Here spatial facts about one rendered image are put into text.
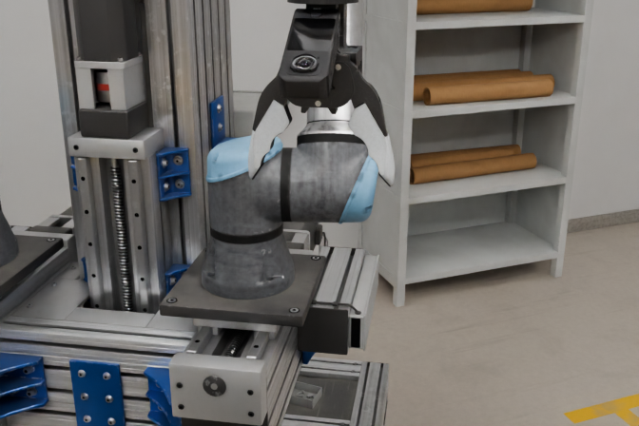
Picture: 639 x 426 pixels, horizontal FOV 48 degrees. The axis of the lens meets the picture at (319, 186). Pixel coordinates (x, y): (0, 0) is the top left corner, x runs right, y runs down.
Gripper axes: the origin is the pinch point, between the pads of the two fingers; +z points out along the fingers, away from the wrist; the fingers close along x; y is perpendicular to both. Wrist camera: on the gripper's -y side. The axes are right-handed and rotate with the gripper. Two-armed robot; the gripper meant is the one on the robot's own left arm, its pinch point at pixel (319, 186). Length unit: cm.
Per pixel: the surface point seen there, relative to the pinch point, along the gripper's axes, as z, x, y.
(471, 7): 3, -24, 264
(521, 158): 74, -52, 271
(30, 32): 9, 145, 191
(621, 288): 132, -102, 258
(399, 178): 71, 2, 223
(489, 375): 132, -36, 174
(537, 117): 58, -61, 292
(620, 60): 36, -106, 336
